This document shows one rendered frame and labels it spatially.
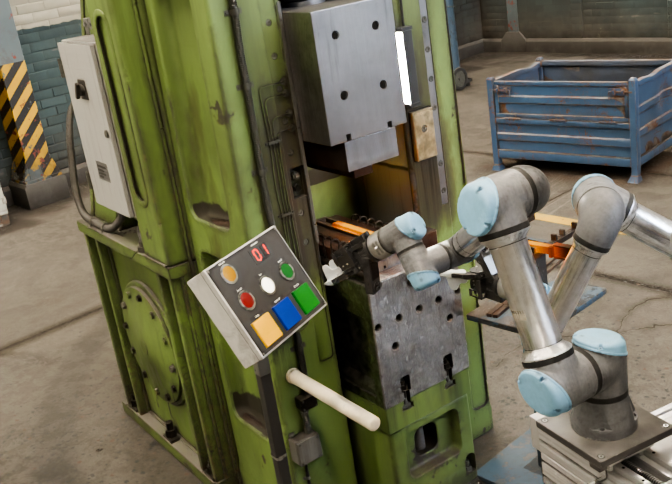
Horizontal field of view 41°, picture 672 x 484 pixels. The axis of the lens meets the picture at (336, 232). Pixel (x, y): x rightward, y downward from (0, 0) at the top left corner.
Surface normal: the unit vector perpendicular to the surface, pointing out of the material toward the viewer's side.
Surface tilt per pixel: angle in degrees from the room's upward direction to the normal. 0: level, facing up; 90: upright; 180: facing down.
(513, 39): 90
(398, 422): 90
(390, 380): 90
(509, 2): 90
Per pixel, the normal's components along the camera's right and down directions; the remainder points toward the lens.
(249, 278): 0.67, -0.43
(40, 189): 0.66, 0.15
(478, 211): -0.86, 0.17
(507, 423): -0.15, -0.93
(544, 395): -0.78, 0.42
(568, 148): -0.66, 0.33
